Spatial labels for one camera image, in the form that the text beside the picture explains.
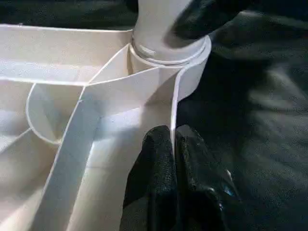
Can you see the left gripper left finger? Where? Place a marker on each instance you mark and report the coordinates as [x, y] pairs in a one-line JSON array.
[[151, 183]]

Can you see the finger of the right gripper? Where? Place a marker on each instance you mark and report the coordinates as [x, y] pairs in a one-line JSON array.
[[199, 19]]

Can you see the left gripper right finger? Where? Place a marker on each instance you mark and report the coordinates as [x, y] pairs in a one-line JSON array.
[[199, 187]]

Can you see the white plastic table leg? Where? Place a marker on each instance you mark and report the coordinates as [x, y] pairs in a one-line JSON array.
[[151, 24]]

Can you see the white plastic table top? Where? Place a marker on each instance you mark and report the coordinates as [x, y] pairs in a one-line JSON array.
[[108, 96]]

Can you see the black plastic sheet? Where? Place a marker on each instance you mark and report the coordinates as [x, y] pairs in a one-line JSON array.
[[252, 144]]

